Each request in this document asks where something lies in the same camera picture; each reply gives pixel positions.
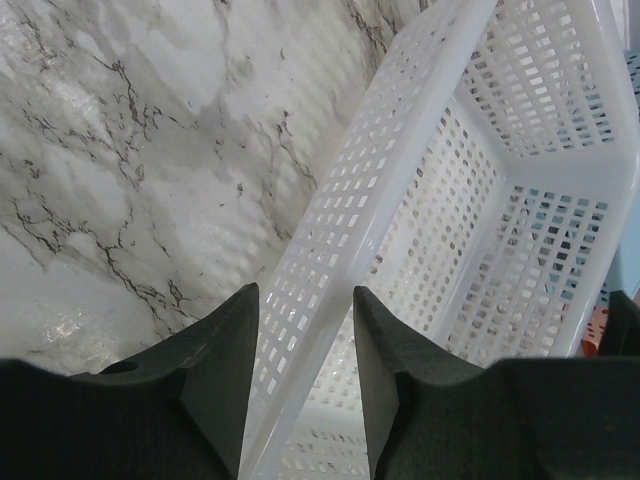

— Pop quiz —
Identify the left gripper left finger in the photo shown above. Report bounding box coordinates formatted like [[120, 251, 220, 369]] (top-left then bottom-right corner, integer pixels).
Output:
[[1, 283, 259, 479]]

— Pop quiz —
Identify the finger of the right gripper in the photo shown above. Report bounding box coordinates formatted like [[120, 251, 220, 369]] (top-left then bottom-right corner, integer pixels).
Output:
[[597, 290, 640, 363]]

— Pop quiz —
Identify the white perforated plastic basket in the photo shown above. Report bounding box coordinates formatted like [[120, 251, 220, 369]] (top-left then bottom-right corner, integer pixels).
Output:
[[240, 1, 639, 479]]

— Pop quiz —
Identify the light blue perforated basket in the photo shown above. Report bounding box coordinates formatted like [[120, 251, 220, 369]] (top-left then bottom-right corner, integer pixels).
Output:
[[599, 47, 640, 301]]

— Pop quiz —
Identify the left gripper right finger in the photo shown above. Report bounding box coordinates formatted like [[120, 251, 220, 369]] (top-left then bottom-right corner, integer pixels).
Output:
[[353, 286, 639, 479]]

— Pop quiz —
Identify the pink perforated plastic basket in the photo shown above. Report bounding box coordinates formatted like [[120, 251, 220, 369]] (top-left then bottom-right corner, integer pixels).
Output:
[[578, 305, 609, 357]]

